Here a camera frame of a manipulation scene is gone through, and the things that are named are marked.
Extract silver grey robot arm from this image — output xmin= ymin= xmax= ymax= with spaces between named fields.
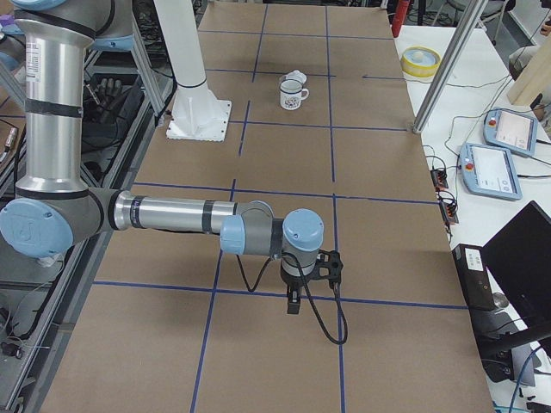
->
xmin=1 ymin=1 xmax=329 ymax=314

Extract yellow white round container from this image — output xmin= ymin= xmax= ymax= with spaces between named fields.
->
xmin=400 ymin=46 xmax=441 ymax=78

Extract black computer box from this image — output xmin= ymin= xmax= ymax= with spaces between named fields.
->
xmin=452 ymin=243 xmax=494 ymax=311

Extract lower orange black adapter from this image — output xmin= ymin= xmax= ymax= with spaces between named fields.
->
xmin=439 ymin=199 xmax=459 ymax=225

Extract upper orange black adapter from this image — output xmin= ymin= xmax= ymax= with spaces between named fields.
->
xmin=430 ymin=168 xmax=449 ymax=190

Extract upper teach pendant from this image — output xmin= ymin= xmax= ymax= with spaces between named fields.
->
xmin=483 ymin=108 xmax=538 ymax=157

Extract red cylinder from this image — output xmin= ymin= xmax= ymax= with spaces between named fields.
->
xmin=391 ymin=0 xmax=410 ymax=38

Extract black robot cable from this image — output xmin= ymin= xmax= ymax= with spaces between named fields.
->
xmin=235 ymin=251 xmax=349 ymax=345

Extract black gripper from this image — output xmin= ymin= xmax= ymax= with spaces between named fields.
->
xmin=282 ymin=274 xmax=304 ymax=315

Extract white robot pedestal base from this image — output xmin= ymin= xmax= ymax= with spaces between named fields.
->
xmin=154 ymin=0 xmax=232 ymax=142

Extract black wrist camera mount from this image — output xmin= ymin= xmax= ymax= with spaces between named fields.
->
xmin=312 ymin=250 xmax=344 ymax=291

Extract lower teach pendant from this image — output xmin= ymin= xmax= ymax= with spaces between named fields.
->
xmin=459 ymin=143 xmax=523 ymax=200

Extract orange black adapter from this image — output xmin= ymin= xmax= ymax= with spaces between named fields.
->
xmin=430 ymin=168 xmax=449 ymax=190
xmin=439 ymin=199 xmax=459 ymax=225

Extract black monitor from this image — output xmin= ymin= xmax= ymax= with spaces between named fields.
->
xmin=481 ymin=200 xmax=550 ymax=326

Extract aluminium frame post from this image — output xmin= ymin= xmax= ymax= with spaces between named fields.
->
xmin=412 ymin=0 xmax=488 ymax=134

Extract teach pendant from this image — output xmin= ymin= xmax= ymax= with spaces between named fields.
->
xmin=459 ymin=143 xmax=523 ymax=200
xmin=483 ymin=108 xmax=538 ymax=157

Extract wooden beam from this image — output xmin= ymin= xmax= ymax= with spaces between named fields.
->
xmin=507 ymin=13 xmax=550 ymax=106

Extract white enamel mug blue rim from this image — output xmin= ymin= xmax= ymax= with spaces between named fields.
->
xmin=279 ymin=79 xmax=310 ymax=111

